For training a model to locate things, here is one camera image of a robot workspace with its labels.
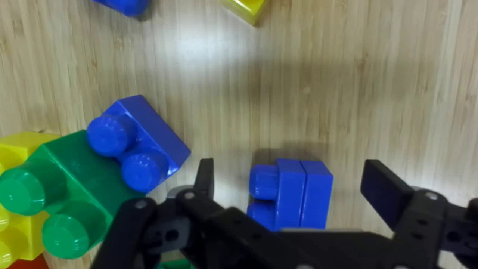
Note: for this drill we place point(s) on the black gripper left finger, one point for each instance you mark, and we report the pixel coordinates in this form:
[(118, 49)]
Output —
[(165, 229)]

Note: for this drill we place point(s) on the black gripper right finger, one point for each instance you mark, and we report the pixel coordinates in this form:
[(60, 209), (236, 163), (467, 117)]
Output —
[(428, 224)]

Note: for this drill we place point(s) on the blue narrow four-stud block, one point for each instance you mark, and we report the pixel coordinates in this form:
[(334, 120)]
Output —
[(299, 194)]

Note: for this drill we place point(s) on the blue two-stud block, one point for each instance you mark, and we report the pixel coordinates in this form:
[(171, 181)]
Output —
[(144, 135)]

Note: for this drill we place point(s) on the green two-stud block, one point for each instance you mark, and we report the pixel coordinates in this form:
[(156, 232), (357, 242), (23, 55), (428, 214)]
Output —
[(75, 173)]

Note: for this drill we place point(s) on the yellow building block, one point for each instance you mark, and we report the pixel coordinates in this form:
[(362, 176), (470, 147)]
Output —
[(20, 147)]

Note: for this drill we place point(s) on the blue wide eight-stud block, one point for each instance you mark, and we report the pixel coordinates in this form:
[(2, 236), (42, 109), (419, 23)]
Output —
[(124, 5)]

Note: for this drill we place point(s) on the yellow four-stud block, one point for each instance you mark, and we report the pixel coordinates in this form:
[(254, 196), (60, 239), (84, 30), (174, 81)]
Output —
[(247, 9)]

